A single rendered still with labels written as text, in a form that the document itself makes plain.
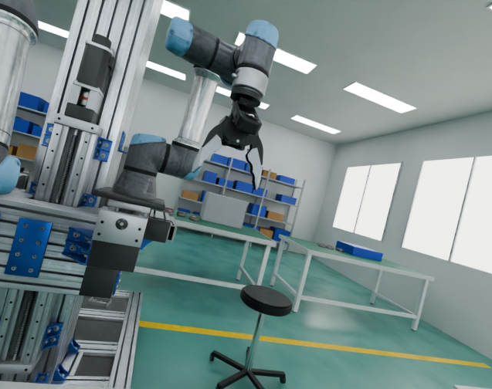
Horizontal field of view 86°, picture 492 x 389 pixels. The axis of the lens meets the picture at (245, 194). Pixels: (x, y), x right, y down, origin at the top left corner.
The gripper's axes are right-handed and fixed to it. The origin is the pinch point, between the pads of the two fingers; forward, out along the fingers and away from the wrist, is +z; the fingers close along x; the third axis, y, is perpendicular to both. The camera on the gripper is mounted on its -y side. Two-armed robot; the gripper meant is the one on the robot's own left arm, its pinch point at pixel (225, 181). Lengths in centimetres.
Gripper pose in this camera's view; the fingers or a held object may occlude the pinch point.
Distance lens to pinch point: 56.2
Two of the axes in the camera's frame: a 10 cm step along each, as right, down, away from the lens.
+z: -2.5, 9.7, -0.1
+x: -9.1, -2.5, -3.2
